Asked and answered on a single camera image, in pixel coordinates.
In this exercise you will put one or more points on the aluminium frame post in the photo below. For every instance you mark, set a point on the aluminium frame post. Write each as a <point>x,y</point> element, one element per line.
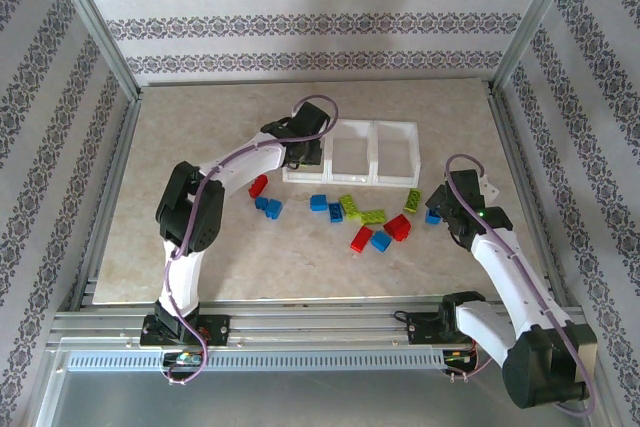
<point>95,22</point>
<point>535,22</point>

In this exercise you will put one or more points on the small control board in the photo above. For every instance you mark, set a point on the small control board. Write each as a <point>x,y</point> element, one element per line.
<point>182,358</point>
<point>457,357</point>

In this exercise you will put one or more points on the small blue lego brick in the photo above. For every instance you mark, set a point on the small blue lego brick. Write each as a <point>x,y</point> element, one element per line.
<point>261,203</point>

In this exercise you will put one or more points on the red lego brick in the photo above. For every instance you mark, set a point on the red lego brick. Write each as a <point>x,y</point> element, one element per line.
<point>361,238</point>
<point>398,227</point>
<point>258,186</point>

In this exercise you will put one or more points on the aluminium side rail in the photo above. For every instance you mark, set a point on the aluminium side rail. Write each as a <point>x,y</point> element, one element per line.
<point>111,197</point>
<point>516,157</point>

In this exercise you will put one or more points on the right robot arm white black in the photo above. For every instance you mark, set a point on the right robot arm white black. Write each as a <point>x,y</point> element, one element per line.
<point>505,267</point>

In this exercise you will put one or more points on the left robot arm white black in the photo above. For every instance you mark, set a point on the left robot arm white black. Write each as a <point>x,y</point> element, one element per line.
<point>182,272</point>

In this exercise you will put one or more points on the grey metal sheet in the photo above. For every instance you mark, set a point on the grey metal sheet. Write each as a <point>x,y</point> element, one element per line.
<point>300,402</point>

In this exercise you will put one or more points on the green lego brick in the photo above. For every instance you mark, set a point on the green lego brick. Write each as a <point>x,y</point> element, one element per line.
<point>413,200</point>
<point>373,217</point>
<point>350,207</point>

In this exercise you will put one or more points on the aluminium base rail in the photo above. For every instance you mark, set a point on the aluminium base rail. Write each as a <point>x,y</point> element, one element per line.
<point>320,322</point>

